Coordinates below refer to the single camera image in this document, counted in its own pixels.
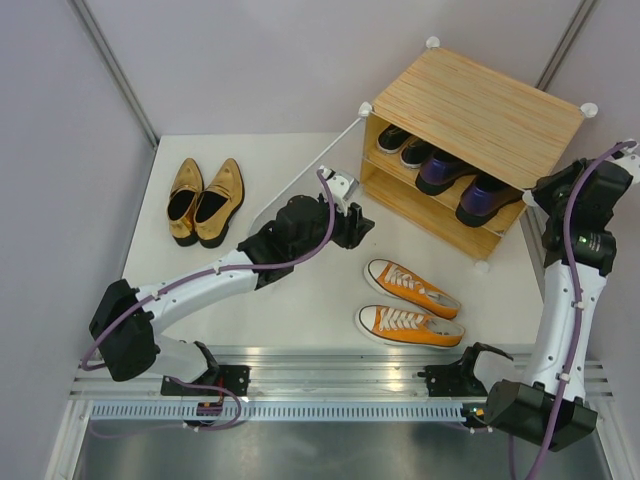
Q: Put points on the white translucent cabinet door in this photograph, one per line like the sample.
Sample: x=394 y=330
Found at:
x=343 y=153

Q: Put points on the wooden two-shelf shoe cabinet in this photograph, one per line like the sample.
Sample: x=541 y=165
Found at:
x=504 y=127

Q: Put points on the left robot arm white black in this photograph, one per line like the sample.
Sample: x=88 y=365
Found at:
x=129 y=323

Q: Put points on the orange canvas sneaker upper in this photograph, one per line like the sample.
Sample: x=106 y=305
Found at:
x=394 y=280

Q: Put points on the white slotted cable duct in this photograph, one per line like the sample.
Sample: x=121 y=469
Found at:
x=446 y=411

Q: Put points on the gold heeled shoe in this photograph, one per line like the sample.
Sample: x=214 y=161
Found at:
x=185 y=191
x=218 y=203

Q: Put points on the aluminium rail frame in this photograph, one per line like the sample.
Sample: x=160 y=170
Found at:
x=279 y=377

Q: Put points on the purple loafer shoe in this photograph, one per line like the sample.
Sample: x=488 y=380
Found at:
x=440 y=171
x=483 y=198

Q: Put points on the gold heeled shoe right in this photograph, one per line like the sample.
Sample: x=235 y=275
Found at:
x=218 y=203

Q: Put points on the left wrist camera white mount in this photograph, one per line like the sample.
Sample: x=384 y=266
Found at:
x=343 y=187

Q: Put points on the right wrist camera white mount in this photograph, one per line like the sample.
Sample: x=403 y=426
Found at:
x=628 y=159

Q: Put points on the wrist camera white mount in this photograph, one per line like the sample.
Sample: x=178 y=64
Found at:
x=628 y=159
x=343 y=187

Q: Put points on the orange canvas sneaker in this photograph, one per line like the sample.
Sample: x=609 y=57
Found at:
x=397 y=327
x=394 y=280

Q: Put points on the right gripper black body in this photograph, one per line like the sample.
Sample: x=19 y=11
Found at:
x=552 y=195

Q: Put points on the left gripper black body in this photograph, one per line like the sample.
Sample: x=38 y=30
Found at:
x=304 y=248

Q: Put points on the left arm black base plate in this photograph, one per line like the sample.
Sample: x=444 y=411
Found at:
x=234 y=378

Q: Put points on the black canvas sneaker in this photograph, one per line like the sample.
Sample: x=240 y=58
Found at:
x=392 y=139
x=415 y=153

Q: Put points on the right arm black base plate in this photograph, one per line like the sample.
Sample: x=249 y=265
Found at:
x=444 y=381

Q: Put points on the orange canvas sneaker lower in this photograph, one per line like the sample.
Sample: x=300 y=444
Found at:
x=397 y=327

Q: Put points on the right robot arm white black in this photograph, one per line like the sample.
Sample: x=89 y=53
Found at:
x=545 y=404

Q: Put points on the gold heeled shoe left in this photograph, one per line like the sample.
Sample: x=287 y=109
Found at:
x=185 y=191

